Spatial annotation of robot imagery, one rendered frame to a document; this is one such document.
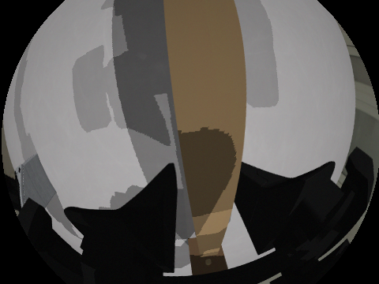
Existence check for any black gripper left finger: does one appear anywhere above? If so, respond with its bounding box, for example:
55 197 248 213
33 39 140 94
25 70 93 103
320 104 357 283
64 163 178 274

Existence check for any long brown wooden rail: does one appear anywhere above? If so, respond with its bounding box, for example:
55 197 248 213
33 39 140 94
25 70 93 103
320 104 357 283
163 0 246 256

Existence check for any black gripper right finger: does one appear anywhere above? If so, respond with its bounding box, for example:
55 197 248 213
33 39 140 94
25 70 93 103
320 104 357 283
234 161 336 255

